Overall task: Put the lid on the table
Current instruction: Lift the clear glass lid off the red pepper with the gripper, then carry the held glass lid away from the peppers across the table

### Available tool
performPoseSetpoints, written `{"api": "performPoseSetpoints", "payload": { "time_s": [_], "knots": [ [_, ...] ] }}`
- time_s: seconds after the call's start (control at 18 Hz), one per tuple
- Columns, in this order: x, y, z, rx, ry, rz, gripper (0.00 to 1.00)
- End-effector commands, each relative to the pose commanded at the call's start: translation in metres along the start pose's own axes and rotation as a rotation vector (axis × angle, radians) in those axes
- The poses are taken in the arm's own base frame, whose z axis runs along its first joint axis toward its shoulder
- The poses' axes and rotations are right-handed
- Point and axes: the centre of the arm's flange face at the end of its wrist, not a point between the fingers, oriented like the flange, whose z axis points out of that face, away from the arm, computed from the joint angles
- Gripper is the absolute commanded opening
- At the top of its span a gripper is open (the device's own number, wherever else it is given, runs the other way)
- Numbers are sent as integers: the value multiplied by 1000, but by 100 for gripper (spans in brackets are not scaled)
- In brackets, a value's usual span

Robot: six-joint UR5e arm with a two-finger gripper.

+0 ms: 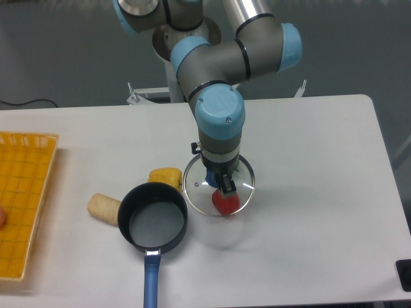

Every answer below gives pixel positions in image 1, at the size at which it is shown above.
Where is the red bell pepper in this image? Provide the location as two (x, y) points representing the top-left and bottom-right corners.
(211, 189), (241, 217)

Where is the black device table corner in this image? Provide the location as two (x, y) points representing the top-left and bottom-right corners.
(396, 259), (411, 292)

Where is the dark pot blue handle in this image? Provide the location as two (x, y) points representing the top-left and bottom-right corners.
(118, 182), (188, 307)

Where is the yellow bell pepper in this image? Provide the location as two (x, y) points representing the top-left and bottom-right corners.
(147, 167), (182, 190)

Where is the black cable on floor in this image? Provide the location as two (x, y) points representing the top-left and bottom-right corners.
(0, 98), (59, 108)

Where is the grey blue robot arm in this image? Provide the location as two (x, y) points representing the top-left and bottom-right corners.
(113, 1), (302, 198)

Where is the yellow woven basket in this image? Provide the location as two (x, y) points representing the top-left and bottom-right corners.
(1, 131), (59, 281)

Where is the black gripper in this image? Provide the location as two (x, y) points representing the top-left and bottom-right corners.
(191, 142), (240, 197)

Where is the glass lid blue knob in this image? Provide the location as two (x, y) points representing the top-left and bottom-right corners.
(182, 155), (255, 218)

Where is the beige bread roll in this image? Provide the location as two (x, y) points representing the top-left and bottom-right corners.
(87, 193), (121, 227)

